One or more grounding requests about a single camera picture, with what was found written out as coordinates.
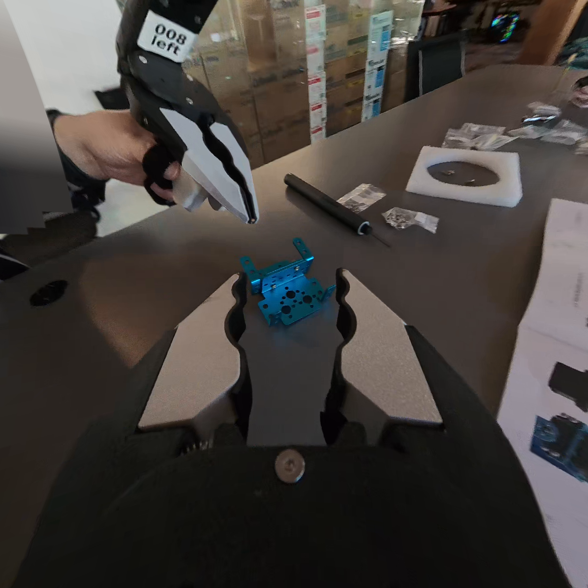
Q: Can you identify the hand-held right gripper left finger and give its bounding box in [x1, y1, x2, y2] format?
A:
[138, 272, 253, 446]

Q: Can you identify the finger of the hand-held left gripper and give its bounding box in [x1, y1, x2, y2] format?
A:
[208, 119, 261, 226]
[160, 107, 250, 224]

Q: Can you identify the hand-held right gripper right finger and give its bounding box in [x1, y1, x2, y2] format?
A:
[321, 268, 445, 445]

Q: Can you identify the black electric screwdriver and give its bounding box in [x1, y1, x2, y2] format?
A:
[283, 172, 392, 249]

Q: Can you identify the blue metal bracket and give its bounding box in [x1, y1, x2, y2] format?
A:
[238, 237, 337, 328]

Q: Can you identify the dark desk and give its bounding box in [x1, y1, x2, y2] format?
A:
[0, 64, 588, 588]

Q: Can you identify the round black desk grommet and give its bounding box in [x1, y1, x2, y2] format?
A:
[29, 280, 69, 308]

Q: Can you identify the person's left hand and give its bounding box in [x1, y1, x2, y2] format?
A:
[55, 109, 182, 190]

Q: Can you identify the flat clear screw bag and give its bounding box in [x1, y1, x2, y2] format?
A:
[337, 183, 387, 213]

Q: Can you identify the crumpled clear screw bag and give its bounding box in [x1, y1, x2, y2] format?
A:
[382, 207, 440, 234]

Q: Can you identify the instruction booklet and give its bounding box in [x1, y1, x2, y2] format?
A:
[497, 198, 588, 588]

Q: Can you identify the black chair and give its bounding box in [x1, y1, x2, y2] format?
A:
[406, 31, 468, 100]

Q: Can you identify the clear bags pile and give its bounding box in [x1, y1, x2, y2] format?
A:
[442, 100, 588, 155]

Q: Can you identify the white foam ring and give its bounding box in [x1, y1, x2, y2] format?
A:
[405, 145, 525, 208]

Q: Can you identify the wooden post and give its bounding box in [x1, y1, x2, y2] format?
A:
[518, 0, 585, 66]

